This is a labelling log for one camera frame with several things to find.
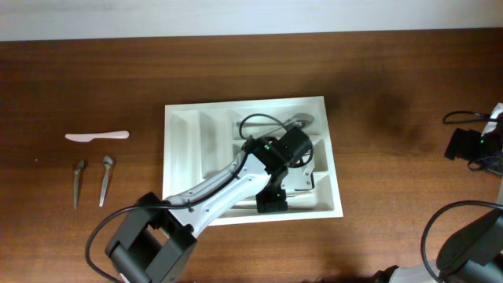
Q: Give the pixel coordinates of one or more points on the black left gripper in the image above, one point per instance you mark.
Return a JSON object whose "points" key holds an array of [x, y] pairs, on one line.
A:
{"points": [[275, 197]]}

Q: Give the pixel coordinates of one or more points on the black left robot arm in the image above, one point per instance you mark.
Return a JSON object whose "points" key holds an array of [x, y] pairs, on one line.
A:
{"points": [[157, 237]]}

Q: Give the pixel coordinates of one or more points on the white cutlery tray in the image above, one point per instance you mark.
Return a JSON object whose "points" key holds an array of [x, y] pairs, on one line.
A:
{"points": [[201, 139]]}

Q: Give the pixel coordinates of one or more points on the pink plastic knife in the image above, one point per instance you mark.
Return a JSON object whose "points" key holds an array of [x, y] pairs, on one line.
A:
{"points": [[120, 134]]}

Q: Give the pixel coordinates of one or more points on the metal chopstick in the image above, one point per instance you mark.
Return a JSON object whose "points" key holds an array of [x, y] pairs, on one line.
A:
{"points": [[299, 194], [252, 205]]}

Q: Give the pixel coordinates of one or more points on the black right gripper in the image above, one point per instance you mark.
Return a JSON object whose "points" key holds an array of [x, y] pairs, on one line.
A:
{"points": [[461, 143]]}

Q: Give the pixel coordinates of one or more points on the small metal spoon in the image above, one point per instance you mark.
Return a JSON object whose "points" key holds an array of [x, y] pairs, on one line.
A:
{"points": [[108, 162], [78, 169]]}

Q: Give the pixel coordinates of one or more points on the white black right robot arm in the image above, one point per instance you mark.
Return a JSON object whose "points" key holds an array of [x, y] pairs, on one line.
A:
{"points": [[473, 253]]}

